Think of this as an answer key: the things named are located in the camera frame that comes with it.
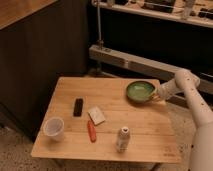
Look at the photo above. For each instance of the wooden table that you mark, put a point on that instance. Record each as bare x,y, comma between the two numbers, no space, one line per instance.
152,138

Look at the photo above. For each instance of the metal shelf rack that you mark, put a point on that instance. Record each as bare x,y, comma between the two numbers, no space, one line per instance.
152,43

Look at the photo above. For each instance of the black rectangular remote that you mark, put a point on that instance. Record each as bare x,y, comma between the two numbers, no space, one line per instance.
78,106

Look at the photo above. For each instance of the white plastic bottle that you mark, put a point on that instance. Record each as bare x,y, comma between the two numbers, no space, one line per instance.
123,138

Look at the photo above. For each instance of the vertical metal pole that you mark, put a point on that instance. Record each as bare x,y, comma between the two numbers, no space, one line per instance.
100,41

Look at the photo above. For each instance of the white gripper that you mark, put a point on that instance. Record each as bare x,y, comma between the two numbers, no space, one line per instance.
161,94

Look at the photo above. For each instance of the orange carrot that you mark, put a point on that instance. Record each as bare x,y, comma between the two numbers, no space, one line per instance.
91,131

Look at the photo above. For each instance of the green ceramic bowl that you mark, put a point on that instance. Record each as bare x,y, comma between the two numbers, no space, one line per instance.
140,91

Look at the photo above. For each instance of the clear plastic cup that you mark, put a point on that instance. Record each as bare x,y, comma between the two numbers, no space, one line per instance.
54,128

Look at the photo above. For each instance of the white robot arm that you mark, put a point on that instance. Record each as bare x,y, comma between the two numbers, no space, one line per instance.
184,81

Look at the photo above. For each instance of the dark wooden cabinet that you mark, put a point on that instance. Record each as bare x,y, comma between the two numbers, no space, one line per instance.
34,53

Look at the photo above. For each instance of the white sponge block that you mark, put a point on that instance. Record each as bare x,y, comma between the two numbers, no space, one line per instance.
96,115

